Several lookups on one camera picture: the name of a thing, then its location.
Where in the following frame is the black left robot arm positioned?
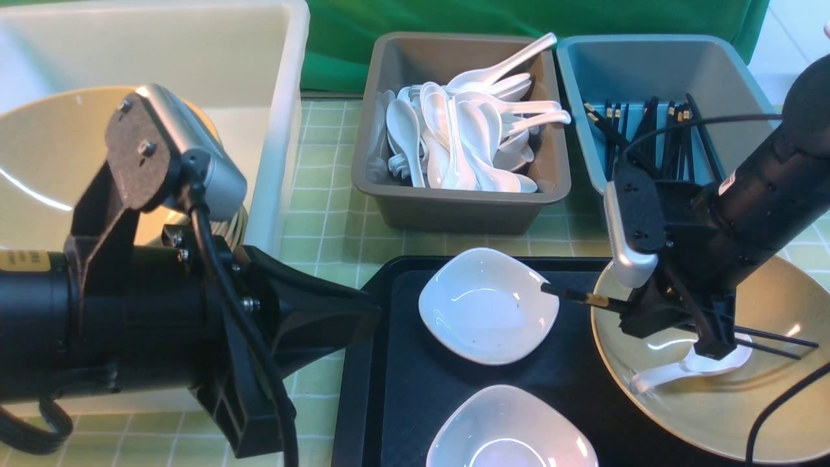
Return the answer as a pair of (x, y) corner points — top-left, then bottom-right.
(2, 163), (383, 466)

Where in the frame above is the yellow noodle bowl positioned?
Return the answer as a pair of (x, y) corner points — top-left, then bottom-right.
(591, 256), (829, 466)

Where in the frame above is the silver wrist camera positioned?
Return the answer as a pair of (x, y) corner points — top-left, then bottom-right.
(104, 84), (247, 221)
(604, 181), (658, 289)

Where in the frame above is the black serving tray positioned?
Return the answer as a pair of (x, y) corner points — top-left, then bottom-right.
(332, 256), (743, 466)

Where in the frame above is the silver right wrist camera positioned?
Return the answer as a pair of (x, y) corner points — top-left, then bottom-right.
(604, 181), (658, 289)

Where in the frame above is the green checkered table mat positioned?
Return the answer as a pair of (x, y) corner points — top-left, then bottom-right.
(0, 97), (830, 467)

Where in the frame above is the pile of white spoons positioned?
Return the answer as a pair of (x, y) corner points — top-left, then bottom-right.
(383, 32), (571, 194)

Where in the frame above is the top stacked yellow bowl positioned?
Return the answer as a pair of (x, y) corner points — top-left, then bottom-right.
(0, 86), (250, 254)

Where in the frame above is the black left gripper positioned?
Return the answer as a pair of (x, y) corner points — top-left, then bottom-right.
(65, 162), (382, 459)

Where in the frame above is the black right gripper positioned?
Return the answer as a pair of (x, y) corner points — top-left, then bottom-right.
(613, 162), (737, 360)

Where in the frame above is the brown spoon bin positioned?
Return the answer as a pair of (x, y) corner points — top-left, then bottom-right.
(351, 32), (572, 235)

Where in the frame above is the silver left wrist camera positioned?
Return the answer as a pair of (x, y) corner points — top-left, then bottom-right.
(104, 84), (247, 221)

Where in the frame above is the white square dish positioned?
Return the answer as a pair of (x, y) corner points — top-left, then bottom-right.
(425, 385), (599, 466)
(418, 247), (560, 366)

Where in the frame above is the pile of black chopsticks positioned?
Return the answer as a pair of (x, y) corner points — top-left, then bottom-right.
(583, 93), (724, 184)

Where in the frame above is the white plastic bin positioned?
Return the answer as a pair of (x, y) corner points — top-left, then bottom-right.
(0, 0), (311, 416)

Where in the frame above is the green backdrop cloth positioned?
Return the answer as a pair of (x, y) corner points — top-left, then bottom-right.
(300, 1), (770, 93)

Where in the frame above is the blue chopstick bin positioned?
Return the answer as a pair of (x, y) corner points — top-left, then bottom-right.
(556, 34), (798, 194)

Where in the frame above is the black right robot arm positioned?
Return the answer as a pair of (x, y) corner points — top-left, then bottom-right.
(606, 56), (829, 359)

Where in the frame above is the white soup spoon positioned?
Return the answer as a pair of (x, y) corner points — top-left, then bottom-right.
(624, 337), (759, 395)

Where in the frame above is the black right camera cable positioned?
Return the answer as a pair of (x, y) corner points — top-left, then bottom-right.
(616, 114), (830, 467)

